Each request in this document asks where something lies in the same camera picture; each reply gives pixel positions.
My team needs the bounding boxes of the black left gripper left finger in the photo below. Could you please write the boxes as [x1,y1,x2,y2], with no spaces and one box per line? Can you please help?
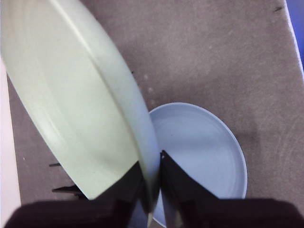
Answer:
[4,164,146,228]

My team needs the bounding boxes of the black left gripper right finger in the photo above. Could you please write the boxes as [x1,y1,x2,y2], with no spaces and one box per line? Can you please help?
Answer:
[160,149,304,228]

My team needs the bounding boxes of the light blue plate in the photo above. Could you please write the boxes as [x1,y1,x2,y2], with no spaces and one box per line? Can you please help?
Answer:
[148,102,247,228]

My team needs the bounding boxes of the light green plate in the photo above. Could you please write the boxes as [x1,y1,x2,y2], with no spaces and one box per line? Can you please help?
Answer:
[0,0,160,228]

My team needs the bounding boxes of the black plastic plate rack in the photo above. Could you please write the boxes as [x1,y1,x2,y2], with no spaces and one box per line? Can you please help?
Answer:
[48,162,89,200]

